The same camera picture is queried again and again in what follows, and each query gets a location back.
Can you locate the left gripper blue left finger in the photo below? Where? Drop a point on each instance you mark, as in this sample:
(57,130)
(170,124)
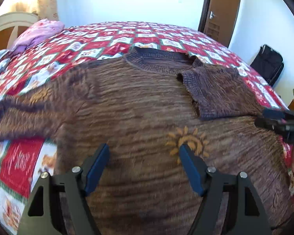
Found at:
(42,213)

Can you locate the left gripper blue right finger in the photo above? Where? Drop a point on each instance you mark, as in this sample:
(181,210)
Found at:
(245,212)

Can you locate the brown knitted sweater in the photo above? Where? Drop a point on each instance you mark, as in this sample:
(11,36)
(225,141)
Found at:
(145,105)

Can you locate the red patchwork cartoon bedspread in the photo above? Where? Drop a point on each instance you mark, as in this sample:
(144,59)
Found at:
(22,160)

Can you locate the black folded stroller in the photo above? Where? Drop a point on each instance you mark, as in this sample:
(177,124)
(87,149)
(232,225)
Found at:
(269,64)

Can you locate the brown wooden door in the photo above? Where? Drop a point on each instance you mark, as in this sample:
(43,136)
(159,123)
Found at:
(218,19)

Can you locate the pink crumpled blanket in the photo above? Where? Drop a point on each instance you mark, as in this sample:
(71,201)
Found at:
(35,34)

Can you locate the cream wooden headboard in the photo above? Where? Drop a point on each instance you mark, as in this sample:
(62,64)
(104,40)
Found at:
(12,25)

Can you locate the patterned beige curtain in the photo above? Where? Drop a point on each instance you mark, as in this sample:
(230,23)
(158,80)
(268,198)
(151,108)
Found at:
(47,9)

